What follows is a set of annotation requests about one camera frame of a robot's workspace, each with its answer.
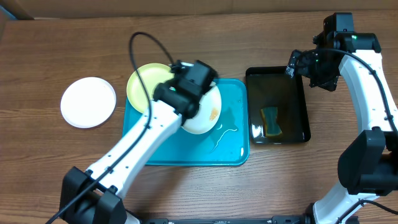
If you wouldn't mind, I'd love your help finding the green yellow sponge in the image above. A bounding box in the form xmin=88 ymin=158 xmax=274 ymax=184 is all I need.
xmin=261 ymin=107 xmax=282 ymax=138

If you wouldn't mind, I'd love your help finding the white plate with red stain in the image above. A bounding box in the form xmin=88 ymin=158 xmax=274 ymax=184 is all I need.
xmin=60 ymin=77 xmax=117 ymax=129

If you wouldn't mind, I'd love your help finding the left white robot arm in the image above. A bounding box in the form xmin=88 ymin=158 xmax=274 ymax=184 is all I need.
xmin=49 ymin=60 xmax=221 ymax=223

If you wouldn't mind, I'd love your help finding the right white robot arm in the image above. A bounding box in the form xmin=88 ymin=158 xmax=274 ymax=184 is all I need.
xmin=285 ymin=12 xmax=397 ymax=223

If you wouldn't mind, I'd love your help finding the black water tray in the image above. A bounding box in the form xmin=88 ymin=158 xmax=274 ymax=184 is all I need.
xmin=245 ymin=66 xmax=311 ymax=144

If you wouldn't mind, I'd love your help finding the teal plastic tray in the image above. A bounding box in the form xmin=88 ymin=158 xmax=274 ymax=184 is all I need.
xmin=123 ymin=78 xmax=251 ymax=167

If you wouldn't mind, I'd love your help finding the yellow-green plate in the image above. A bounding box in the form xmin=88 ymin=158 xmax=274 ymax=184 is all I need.
xmin=126 ymin=62 xmax=175 ymax=114

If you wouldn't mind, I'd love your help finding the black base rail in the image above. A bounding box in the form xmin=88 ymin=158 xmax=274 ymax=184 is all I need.
xmin=136 ymin=214 xmax=360 ymax=224

